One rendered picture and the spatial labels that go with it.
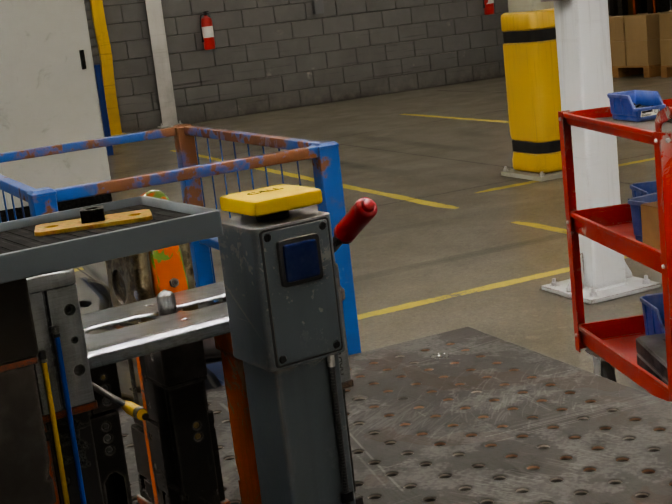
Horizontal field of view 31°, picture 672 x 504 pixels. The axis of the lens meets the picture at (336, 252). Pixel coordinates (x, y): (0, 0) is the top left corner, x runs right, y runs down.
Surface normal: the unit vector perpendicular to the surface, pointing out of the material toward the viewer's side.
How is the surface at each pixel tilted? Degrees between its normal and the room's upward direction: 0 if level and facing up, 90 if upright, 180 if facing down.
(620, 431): 0
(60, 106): 90
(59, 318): 90
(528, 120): 90
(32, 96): 90
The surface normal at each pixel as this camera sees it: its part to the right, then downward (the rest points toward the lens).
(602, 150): 0.42, 0.14
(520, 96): -0.89, 0.18
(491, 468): -0.11, -0.97
